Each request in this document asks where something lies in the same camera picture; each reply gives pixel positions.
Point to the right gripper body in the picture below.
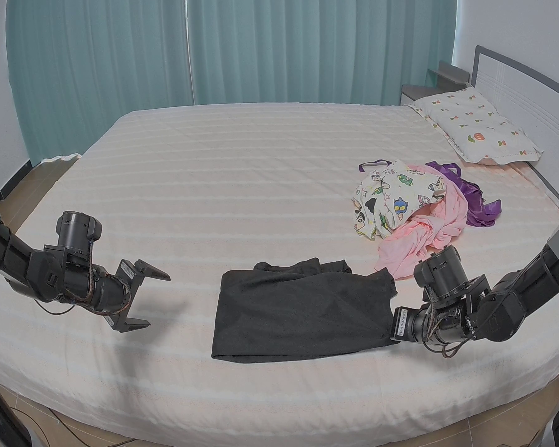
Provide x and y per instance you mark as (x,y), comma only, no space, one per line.
(417,326)

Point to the white printed garment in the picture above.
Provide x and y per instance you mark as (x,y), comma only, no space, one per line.
(400,193)

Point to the grey bedside table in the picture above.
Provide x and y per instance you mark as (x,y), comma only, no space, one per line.
(419,92)

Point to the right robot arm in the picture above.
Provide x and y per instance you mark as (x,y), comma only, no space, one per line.
(503,305)

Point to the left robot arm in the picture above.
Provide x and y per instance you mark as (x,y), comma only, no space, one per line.
(37,268)

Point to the white printed pillow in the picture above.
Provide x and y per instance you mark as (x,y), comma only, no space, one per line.
(475,124)

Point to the purple garment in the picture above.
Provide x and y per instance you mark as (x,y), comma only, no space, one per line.
(480,207)

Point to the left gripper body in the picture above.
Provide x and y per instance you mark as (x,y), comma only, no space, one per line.
(112,296)

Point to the bed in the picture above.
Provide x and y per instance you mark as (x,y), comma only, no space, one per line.
(214,179)

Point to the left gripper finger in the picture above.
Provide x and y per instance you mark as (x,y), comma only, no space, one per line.
(133,325)
(151,273)

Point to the black garment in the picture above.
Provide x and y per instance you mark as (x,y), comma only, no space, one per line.
(303,310)

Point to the pink garment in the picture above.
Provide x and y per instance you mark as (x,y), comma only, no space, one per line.
(414,245)

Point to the blue-green curtain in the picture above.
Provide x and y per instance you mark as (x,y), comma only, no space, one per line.
(307,40)
(98,63)

